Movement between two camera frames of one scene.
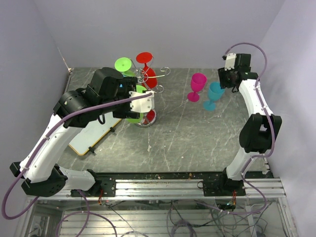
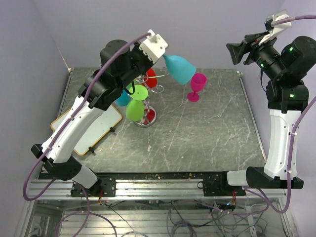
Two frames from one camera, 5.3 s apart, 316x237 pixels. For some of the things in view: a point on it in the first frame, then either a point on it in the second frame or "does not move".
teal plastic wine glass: x=216 y=93 -> x=181 y=70
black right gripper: x=222 y=74 -> x=238 y=50
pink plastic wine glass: x=198 y=82 does not move
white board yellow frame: x=91 y=135 does not move
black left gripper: x=129 y=84 -> x=138 y=49
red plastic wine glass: x=148 y=79 does not move
